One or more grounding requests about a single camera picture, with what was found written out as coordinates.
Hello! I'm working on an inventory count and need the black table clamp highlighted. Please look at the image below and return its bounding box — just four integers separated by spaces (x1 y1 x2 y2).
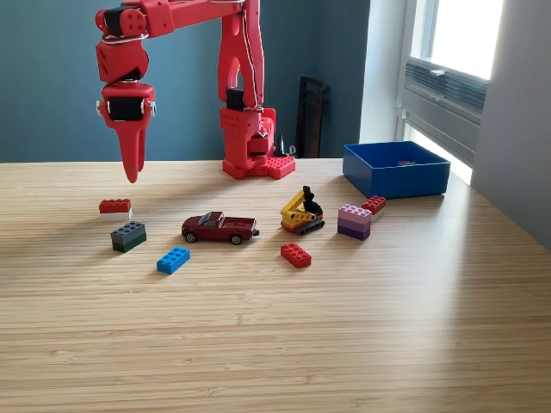
273 133 299 159

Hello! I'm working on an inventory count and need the small red on white bricks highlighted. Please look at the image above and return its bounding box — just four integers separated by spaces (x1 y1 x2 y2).
361 195 387 224

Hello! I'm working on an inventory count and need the grey on dark green bricks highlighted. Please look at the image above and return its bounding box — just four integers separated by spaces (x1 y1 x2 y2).
109 220 148 254

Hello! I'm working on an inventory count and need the pink and purple brick stack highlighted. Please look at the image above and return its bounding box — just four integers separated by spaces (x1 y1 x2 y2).
337 203 373 242

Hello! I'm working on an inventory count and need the small yellow toy digger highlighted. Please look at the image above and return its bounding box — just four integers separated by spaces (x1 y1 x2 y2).
280 185 325 237

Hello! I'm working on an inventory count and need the black folding rack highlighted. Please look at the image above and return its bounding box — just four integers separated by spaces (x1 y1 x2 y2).
294 76 331 159

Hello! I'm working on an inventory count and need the red on white brick stack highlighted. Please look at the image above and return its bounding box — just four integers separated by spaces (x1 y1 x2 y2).
98 198 133 223

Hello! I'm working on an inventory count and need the blue plastic bin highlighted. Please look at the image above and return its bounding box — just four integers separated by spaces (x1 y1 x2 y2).
343 140 452 200

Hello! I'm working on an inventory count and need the grey pleated window blind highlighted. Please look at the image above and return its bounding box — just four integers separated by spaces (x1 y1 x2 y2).
402 58 490 128

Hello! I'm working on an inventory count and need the dark red toy pickup truck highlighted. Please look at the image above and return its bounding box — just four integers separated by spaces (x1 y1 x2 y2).
181 210 261 246

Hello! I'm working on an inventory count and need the white window frame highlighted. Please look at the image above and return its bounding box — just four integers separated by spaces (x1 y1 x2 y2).
395 0 505 167

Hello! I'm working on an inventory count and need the light blue brick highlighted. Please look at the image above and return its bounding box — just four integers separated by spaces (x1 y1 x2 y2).
156 246 191 275

